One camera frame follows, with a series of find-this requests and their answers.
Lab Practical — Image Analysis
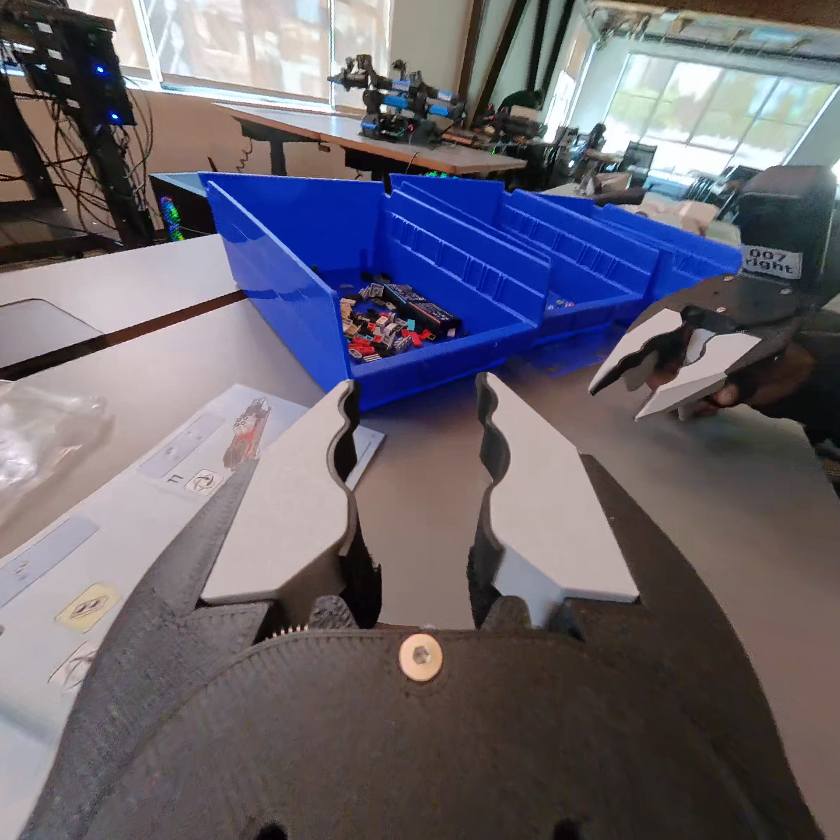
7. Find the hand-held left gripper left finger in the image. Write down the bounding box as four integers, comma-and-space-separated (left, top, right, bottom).
199, 379, 383, 626

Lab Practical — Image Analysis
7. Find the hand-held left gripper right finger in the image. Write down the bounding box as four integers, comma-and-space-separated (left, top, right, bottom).
467, 371, 641, 630

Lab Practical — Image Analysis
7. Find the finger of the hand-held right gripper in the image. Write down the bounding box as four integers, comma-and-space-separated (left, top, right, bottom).
588, 306, 689, 397
633, 330, 763, 422

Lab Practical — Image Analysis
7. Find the blue plastic bin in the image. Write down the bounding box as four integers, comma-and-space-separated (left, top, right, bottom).
387, 172, 662, 349
591, 202, 746, 309
199, 171, 553, 412

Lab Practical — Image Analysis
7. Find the toy instruction booklet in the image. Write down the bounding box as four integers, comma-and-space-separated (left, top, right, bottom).
0, 382, 388, 778

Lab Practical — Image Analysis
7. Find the clear plastic parts bag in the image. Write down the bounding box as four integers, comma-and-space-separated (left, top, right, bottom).
0, 378, 114, 526

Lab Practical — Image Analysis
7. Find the grey desk with dark pad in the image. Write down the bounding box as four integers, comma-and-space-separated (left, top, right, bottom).
0, 233, 247, 382

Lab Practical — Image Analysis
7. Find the dark grey desk pad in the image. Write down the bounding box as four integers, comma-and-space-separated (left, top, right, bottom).
0, 298, 107, 370

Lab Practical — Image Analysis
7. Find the person's right hand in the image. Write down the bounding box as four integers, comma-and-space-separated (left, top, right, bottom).
679, 338, 821, 422

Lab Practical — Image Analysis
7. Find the large window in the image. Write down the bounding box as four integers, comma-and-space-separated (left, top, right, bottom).
66, 0, 395, 106
600, 52, 840, 178

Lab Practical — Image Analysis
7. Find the pile of grey black bricks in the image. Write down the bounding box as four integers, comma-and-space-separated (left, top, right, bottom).
336, 281, 465, 363

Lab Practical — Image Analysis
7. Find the long grey table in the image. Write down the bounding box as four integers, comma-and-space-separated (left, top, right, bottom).
213, 101, 529, 178

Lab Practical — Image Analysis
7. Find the black equipment rack with cables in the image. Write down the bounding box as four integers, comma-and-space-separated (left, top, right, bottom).
0, 0, 158, 249

